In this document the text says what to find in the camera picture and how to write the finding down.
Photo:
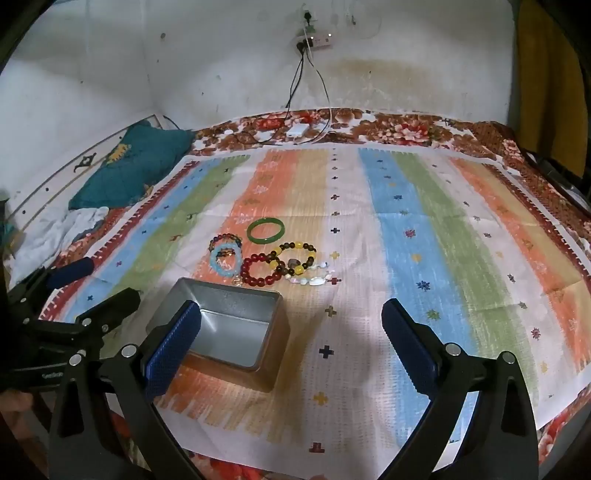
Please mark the green jade bangle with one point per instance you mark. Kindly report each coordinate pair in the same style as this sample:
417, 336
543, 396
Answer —
250, 233

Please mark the white charger adapter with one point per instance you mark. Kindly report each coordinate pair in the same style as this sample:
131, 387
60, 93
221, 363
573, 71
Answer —
298, 130

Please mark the floral bedsheet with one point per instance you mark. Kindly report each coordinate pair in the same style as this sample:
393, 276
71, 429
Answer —
392, 122

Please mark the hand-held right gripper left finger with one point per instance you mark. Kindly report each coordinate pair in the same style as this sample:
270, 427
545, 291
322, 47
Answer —
173, 350

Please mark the silver metal tin box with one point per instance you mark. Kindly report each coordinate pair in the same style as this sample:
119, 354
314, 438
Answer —
240, 332

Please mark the white crumpled cloth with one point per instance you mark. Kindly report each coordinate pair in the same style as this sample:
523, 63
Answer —
60, 230

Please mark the wall socket with black plug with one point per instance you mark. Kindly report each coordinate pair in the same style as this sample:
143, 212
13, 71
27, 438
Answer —
308, 16

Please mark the striped colourful cloth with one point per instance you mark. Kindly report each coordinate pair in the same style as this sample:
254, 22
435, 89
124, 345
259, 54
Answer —
415, 230

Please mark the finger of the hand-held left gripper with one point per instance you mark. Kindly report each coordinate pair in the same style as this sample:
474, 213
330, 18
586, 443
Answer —
113, 307
74, 268

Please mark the teal pillow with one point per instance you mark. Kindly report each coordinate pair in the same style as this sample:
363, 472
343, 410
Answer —
134, 166

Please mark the person's left hand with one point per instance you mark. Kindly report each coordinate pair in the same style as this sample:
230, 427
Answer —
14, 402

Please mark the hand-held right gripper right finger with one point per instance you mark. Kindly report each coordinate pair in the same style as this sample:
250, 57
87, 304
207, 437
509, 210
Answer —
406, 346

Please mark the white power strip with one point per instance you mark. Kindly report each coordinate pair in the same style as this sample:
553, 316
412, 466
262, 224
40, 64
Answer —
321, 42

